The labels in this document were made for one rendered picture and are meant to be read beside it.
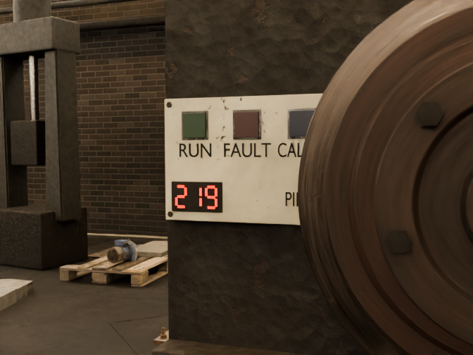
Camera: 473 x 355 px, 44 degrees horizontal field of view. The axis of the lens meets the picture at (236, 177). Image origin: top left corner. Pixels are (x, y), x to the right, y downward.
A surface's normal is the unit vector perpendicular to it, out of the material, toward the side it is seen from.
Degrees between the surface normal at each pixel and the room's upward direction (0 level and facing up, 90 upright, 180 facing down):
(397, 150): 90
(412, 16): 90
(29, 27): 90
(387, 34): 90
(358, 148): 74
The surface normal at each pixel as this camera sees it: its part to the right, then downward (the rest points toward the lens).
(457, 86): -0.33, 0.05
